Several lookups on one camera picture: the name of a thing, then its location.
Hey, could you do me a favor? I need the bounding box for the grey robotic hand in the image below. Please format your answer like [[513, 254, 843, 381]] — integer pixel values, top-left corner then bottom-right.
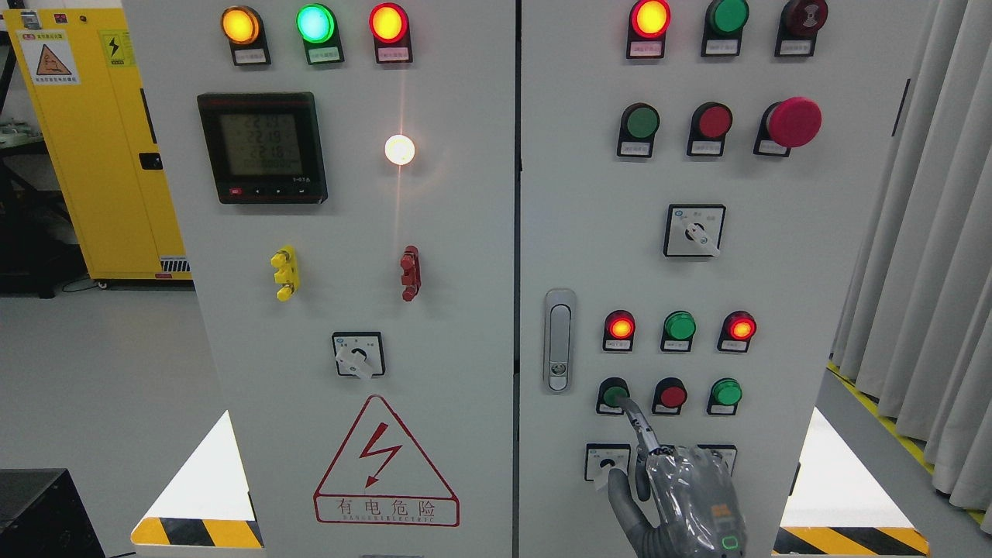
[[606, 397, 747, 557]]

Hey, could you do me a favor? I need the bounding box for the green start push button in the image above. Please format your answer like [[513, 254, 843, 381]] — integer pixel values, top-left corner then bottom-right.
[[596, 377, 630, 415]]

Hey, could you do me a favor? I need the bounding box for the lower red push button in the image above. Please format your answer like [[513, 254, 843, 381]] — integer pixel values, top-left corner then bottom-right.
[[651, 377, 687, 415]]

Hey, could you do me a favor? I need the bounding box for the red push button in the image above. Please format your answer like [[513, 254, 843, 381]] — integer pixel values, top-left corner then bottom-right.
[[651, 377, 687, 415], [685, 102, 733, 157]]

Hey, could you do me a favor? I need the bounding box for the lower right green push button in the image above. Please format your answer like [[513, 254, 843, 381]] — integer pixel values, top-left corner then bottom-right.
[[706, 377, 742, 416]]

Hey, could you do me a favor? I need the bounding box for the upper red push button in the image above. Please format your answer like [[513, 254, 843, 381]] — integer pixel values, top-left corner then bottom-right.
[[685, 102, 733, 157]]

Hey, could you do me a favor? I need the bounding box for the upper green push button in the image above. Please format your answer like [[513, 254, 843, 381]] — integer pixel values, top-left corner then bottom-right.
[[616, 102, 660, 158]]

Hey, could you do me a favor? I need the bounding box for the red emergency stop mushroom button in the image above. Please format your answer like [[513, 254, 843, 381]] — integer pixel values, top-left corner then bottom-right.
[[753, 96, 822, 157]]

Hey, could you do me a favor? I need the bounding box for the lower green indicator light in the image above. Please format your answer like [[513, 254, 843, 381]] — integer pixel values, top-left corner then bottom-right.
[[660, 310, 697, 353]]

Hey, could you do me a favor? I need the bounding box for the green indicator light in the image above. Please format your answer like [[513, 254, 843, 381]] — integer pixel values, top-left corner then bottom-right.
[[660, 310, 697, 353], [295, 3, 344, 66]]

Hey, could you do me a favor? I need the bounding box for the lower right red indicator light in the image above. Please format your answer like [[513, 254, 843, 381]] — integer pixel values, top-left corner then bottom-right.
[[716, 310, 757, 353]]

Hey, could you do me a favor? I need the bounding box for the red indicator light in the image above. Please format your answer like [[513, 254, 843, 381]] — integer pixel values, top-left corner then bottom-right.
[[716, 310, 757, 353], [625, 0, 672, 60], [602, 310, 636, 353], [369, 2, 412, 64]]

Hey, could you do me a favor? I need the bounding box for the lower left red indicator light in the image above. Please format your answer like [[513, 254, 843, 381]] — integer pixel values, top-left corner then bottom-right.
[[602, 310, 636, 353]]

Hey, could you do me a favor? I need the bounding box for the grey curtain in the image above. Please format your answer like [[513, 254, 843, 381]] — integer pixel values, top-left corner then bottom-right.
[[832, 1, 991, 513]]

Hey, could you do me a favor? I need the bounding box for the red electric danger warning sticker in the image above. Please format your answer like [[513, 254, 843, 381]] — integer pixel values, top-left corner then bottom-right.
[[313, 394, 460, 527]]

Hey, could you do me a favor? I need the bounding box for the white right cabinet door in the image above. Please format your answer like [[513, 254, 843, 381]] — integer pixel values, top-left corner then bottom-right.
[[518, 1, 935, 557]]

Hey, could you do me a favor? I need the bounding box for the white cabinet door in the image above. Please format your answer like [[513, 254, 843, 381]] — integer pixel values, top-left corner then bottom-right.
[[518, 1, 935, 557], [124, 1, 516, 557]]

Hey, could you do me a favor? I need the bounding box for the red terminal connector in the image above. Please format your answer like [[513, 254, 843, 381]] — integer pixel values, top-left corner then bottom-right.
[[399, 245, 422, 301]]

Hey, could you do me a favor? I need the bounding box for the white indicator light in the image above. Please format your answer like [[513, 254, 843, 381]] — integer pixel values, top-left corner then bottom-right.
[[384, 133, 417, 167]]

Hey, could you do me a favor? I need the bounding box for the yellow terminal connector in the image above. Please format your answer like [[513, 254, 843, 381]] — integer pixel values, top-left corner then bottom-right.
[[270, 245, 300, 301]]

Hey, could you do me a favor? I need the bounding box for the white left cabinet door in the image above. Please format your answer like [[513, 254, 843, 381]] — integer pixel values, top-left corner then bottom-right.
[[124, 1, 516, 557]]

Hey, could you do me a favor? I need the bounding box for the green indicator lamp top right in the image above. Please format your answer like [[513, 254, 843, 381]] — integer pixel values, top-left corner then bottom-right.
[[701, 0, 749, 57]]

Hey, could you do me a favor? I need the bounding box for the red indicator light top right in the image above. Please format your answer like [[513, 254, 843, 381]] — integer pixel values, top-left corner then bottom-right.
[[625, 0, 672, 60]]

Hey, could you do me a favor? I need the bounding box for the dark red buzzer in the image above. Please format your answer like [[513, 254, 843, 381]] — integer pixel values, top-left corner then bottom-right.
[[773, 0, 828, 57]]

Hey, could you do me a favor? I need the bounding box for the black digital power meter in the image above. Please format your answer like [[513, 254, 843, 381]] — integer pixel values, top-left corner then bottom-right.
[[196, 91, 327, 204]]

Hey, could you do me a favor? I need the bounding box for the red indicator light top left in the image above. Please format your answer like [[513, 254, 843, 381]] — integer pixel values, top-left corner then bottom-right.
[[369, 2, 412, 64]]

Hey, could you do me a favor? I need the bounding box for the green indicator light top left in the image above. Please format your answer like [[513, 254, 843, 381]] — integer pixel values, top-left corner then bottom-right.
[[295, 3, 344, 66]]

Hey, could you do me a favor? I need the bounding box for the black box bottom left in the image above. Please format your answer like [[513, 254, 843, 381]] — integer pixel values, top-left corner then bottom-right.
[[1, 467, 105, 557]]

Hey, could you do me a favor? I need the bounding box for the amber indicator light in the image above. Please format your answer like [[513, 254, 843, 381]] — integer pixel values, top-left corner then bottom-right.
[[221, 5, 270, 67]]

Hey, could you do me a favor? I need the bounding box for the yellow safety storage cabinet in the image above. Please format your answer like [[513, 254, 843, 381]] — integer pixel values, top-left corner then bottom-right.
[[4, 8, 191, 283]]

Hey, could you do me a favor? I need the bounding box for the black key selector switch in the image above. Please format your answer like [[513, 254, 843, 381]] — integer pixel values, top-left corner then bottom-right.
[[697, 443, 738, 474]]

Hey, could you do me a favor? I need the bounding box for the lower white rotary selector switch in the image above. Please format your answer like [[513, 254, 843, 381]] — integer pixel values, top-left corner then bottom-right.
[[584, 443, 632, 491]]

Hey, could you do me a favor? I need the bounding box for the grey cabinet door handle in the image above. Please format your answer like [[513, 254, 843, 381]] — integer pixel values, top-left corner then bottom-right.
[[542, 288, 577, 393]]

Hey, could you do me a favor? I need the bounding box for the upper right rotary selector switch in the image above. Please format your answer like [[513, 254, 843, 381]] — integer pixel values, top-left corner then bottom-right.
[[663, 204, 727, 258]]

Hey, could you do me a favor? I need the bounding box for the left door rotary selector switch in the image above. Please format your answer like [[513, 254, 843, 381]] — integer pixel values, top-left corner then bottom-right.
[[332, 331, 386, 379]]

